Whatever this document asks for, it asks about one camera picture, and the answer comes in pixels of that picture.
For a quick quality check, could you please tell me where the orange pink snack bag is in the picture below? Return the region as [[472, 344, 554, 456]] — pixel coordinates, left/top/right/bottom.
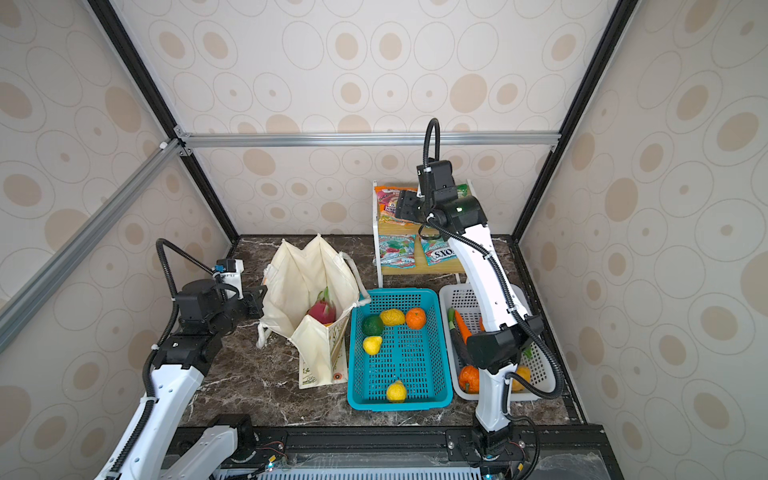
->
[[374, 186, 416, 225]]

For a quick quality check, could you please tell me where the floral cream grocery tote bag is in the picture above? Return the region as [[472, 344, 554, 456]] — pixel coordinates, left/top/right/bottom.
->
[[259, 236, 371, 389]]

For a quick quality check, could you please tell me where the pink dragon fruit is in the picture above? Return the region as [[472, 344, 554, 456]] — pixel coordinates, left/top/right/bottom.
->
[[306, 287, 337, 325]]

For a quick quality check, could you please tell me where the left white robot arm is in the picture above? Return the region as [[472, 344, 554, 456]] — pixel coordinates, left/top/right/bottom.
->
[[98, 279, 267, 479]]

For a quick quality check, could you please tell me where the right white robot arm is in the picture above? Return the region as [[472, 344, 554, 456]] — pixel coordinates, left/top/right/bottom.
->
[[397, 157, 563, 436]]

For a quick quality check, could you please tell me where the green Fox's candy bag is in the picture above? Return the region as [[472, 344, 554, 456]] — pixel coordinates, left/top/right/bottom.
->
[[420, 237, 457, 266]]

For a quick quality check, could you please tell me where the green red candy bag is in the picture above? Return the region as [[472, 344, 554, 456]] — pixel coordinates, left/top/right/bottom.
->
[[379, 235, 416, 269]]

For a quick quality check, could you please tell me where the orange fruit in teal basket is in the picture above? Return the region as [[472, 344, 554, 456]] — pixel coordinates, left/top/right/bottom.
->
[[405, 308, 427, 330]]

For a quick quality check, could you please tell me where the green lime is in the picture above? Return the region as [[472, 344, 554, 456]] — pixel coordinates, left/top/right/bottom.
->
[[361, 315, 385, 337]]

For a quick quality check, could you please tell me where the yellow lemon top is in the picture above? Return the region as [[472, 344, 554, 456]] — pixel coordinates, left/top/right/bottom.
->
[[379, 309, 406, 327]]

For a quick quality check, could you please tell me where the yellow lemon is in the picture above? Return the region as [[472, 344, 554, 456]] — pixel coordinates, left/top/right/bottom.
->
[[386, 380, 407, 403], [379, 309, 406, 327]]

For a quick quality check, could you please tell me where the orange carrot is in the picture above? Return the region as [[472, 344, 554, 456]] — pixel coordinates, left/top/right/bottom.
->
[[453, 310, 472, 343]]

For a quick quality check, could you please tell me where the teal plastic basket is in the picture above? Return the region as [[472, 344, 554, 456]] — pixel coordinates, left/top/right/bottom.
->
[[347, 288, 453, 412]]

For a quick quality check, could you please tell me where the yellow lemon front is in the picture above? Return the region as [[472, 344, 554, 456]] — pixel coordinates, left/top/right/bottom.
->
[[386, 380, 407, 403]]

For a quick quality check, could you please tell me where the orange bell pepper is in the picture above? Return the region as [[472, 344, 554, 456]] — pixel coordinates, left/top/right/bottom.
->
[[458, 365, 480, 395]]

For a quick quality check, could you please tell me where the white plastic basket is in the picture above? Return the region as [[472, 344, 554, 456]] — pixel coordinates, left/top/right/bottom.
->
[[439, 284, 555, 402]]

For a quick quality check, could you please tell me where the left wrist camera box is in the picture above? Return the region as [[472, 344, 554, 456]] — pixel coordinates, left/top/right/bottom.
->
[[214, 258, 244, 299]]

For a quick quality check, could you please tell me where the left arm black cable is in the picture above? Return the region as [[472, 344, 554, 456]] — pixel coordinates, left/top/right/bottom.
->
[[140, 238, 216, 397]]

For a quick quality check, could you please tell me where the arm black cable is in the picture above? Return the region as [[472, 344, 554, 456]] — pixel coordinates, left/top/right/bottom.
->
[[140, 238, 216, 397], [418, 117, 566, 401]]

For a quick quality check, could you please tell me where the aluminium horizontal rail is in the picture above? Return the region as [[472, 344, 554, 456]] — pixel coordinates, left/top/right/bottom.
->
[[180, 131, 561, 148]]

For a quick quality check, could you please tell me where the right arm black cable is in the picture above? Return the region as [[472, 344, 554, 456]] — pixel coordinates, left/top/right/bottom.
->
[[418, 117, 566, 401]]

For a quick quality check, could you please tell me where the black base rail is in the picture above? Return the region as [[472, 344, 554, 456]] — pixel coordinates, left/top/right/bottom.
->
[[158, 423, 625, 480]]

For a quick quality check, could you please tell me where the aluminium diagonal rail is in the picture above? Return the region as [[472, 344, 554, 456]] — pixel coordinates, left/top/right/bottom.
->
[[1, 139, 181, 350]]

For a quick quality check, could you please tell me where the black right corner post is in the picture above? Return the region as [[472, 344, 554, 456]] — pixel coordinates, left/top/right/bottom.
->
[[511, 0, 639, 244]]

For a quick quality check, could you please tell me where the black corner frame post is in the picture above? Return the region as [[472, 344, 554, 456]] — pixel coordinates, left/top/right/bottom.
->
[[87, 0, 240, 246]]

